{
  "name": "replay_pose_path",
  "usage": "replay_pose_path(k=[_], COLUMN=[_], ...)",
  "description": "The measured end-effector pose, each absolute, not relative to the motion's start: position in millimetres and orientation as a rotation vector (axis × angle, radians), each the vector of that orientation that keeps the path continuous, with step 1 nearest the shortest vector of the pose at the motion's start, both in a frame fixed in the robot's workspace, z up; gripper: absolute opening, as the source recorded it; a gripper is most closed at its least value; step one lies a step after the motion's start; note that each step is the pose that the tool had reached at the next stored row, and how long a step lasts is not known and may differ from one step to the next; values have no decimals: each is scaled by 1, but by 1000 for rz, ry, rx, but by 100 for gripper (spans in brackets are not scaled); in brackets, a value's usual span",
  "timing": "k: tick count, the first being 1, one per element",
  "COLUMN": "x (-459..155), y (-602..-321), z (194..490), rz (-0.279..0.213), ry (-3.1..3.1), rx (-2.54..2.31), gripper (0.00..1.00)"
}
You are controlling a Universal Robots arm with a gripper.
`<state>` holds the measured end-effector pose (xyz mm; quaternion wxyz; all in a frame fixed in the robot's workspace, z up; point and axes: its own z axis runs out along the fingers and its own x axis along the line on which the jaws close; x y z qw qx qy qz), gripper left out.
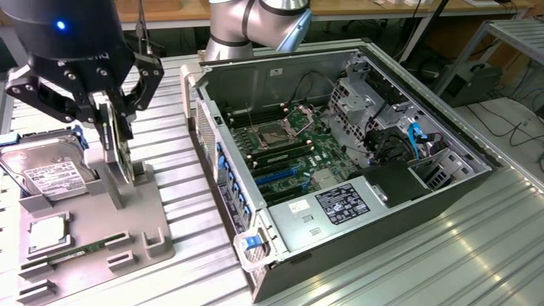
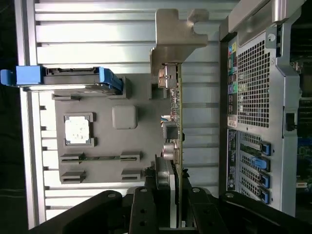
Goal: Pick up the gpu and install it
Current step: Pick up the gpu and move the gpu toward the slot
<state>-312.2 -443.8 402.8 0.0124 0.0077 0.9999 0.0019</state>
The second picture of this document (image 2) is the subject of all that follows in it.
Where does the green RAM stick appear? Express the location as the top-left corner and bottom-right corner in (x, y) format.
(62, 155), (141, 162)

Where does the blue card retainer clip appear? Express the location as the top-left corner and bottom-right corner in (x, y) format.
(259, 142), (272, 157)
(250, 157), (271, 171)
(260, 189), (271, 205)
(259, 172), (271, 189)

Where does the grey parts rack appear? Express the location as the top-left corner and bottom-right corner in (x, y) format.
(51, 77), (182, 186)

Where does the silver CPU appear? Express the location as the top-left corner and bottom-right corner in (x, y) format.
(64, 116), (90, 145)

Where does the black case latch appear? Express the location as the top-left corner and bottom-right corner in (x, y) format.
(286, 113), (297, 133)

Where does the hard disk with blue caddy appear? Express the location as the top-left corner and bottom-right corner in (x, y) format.
(0, 65), (124, 93)

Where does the open PC case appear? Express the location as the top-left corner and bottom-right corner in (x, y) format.
(218, 0), (312, 220)

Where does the green motherboard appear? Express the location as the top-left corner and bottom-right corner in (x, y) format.
(290, 60), (312, 193)

